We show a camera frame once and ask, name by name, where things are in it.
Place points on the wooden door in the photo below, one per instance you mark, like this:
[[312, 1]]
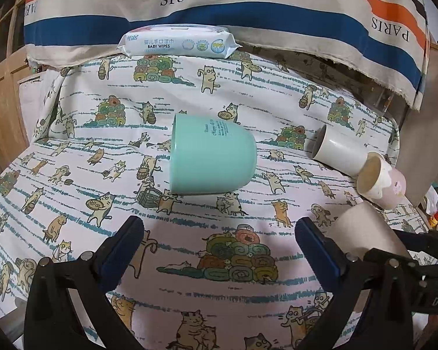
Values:
[[13, 68]]

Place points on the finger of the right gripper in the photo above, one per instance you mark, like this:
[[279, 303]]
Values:
[[375, 259]]

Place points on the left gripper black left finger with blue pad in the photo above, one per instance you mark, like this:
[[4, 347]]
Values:
[[51, 320]]

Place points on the cat print bed sheet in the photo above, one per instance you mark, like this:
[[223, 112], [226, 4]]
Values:
[[213, 272]]

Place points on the wooden cabinet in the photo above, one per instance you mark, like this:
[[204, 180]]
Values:
[[418, 159]]

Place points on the beige square cup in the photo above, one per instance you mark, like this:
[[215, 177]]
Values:
[[361, 228]]

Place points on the white cylindrical cup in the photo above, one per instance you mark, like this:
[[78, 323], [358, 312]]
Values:
[[340, 152]]

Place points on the striped Paris cloth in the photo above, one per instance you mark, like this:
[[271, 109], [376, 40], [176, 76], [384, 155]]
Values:
[[386, 40]]

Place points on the baby wipes pack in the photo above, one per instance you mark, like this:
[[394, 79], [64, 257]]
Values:
[[195, 40]]

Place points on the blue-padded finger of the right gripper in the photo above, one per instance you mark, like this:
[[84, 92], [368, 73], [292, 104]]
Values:
[[426, 242]]

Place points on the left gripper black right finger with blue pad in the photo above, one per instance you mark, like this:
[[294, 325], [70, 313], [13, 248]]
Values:
[[385, 321]]

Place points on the pink and cream cup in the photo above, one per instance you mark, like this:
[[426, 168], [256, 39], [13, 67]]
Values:
[[381, 183]]

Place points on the mint green cup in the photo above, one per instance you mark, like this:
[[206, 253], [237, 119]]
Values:
[[210, 156]]

